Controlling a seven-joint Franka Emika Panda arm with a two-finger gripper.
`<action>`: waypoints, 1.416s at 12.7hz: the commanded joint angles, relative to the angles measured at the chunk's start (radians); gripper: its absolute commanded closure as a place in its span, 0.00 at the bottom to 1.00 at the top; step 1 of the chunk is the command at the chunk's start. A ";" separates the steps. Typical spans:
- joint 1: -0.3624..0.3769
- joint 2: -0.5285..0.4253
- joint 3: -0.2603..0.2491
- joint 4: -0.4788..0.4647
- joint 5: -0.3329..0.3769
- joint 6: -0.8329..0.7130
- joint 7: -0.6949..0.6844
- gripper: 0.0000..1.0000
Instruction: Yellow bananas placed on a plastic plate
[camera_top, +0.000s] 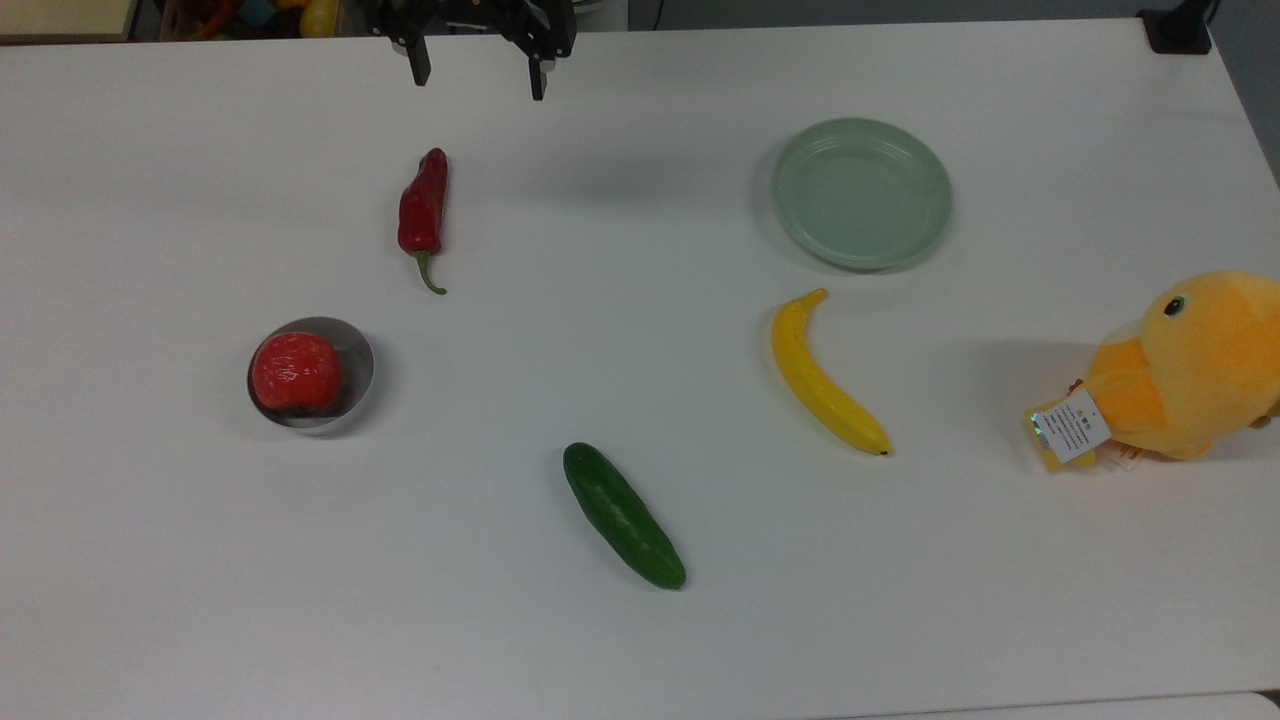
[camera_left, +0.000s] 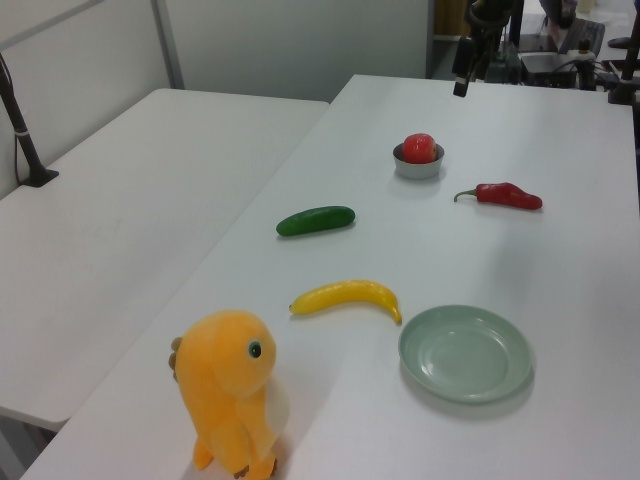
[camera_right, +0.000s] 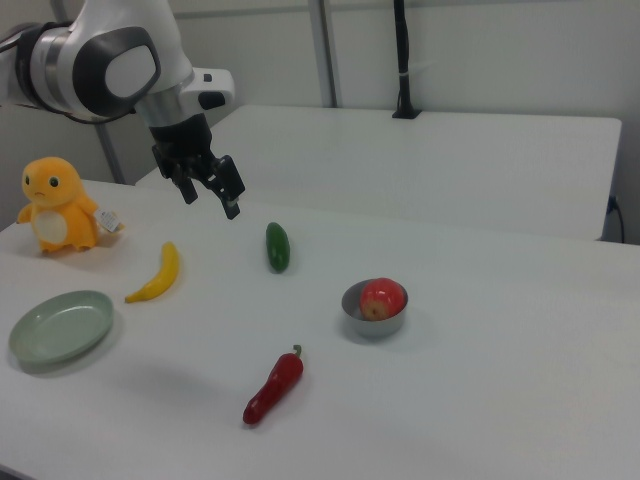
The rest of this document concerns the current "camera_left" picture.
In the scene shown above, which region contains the green toy cucumber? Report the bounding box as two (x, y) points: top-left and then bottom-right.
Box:
(275, 205), (357, 238)

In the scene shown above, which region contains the small grey bowl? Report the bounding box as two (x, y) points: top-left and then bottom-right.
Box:
(392, 141), (447, 181)

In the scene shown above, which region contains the black clamp stand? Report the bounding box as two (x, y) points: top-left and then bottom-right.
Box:
(602, 37), (640, 106)

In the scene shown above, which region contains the orange plush bird toy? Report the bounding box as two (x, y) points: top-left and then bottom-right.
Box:
(169, 309), (292, 480)

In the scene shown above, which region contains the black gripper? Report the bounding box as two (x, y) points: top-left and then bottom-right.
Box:
(452, 37), (475, 98)

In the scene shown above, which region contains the pale green plastic plate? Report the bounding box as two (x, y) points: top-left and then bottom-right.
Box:
(398, 304), (535, 404)

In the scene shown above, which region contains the yellow plastic banana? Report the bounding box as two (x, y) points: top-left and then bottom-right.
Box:
(288, 279), (404, 326)

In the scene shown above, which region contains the grey metal partition post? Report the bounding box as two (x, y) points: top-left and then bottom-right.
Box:
(151, 0), (185, 91)

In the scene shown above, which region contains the black electronics box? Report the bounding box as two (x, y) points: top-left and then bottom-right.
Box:
(519, 49), (579, 89)

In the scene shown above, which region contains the white side table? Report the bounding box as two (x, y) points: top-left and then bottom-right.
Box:
(0, 88), (331, 434)

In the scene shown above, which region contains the red toy chili pepper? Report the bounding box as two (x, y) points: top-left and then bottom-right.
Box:
(453, 182), (544, 211)

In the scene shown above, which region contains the dark keyboard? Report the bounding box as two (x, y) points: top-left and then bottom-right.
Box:
(567, 19), (607, 57)

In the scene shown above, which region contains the black camera stand pole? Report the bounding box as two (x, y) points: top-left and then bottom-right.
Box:
(0, 52), (60, 189)

